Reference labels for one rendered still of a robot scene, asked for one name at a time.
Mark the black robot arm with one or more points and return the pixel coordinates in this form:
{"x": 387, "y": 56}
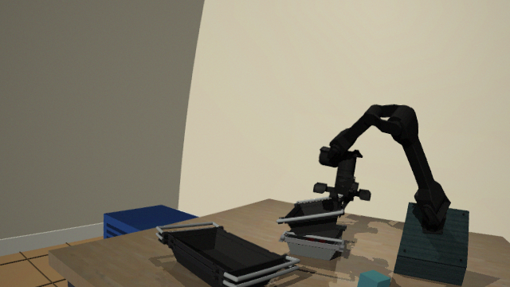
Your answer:
{"x": 403, "y": 127}

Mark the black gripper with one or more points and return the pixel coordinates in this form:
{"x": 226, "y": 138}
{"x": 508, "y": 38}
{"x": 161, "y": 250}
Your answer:
{"x": 361, "y": 193}

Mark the teal cube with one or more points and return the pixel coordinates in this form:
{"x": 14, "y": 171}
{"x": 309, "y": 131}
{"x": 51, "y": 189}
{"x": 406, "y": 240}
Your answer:
{"x": 373, "y": 279}

